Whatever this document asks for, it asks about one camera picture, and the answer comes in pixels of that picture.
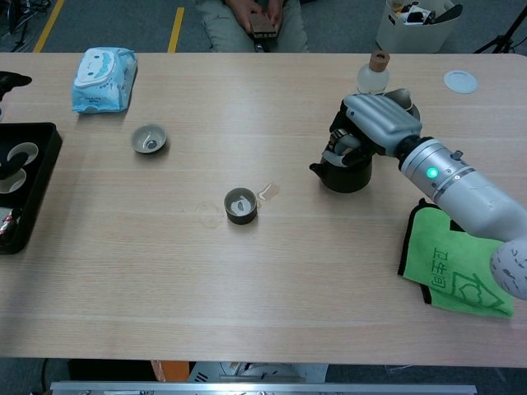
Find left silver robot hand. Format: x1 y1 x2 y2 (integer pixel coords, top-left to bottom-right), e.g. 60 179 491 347
0 71 38 180

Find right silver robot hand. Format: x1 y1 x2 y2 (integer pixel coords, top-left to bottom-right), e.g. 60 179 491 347
320 93 424 168

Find black teapot with handle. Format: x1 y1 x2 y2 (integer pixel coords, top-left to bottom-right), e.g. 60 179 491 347
309 135 374 193

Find small dark grey teacup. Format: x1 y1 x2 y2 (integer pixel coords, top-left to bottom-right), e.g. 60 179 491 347
223 187 259 225

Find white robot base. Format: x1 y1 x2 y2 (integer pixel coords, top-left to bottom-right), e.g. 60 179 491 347
189 361 330 383

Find dark pitcher beige inside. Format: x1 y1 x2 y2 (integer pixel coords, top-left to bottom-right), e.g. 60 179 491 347
382 88 415 112

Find glass bottle wooden stopper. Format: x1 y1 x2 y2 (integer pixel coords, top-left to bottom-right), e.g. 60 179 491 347
356 49 391 95

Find black plastic tray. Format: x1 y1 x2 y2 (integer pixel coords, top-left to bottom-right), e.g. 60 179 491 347
0 122 63 255

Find beige paper cup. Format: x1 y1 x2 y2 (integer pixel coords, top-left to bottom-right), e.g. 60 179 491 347
0 168 28 194
10 142 40 168

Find white storage bin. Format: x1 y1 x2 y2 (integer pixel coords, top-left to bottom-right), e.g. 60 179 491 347
375 0 464 53

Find blue wet wipes pack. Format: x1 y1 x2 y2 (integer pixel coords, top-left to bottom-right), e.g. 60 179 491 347
72 46 138 115

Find silver red snack packet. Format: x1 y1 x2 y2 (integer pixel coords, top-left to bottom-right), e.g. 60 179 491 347
0 205 21 248

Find brown handheld device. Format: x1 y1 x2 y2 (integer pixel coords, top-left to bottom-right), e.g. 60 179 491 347
250 11 282 41

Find black tripod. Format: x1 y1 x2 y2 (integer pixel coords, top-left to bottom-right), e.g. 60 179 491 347
473 0 527 54

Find wide grey tea bowl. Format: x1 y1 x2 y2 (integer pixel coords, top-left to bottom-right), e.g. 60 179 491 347
130 123 169 156

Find green microfiber cloth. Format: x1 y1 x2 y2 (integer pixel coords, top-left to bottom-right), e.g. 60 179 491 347
397 198 515 318

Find seated person grey trousers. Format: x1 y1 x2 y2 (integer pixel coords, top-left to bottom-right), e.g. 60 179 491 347
195 0 310 53

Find orange panel under table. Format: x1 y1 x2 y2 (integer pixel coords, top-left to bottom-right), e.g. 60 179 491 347
150 360 190 383

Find aluminium profile rail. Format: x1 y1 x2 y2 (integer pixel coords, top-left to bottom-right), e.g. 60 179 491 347
49 381 478 395

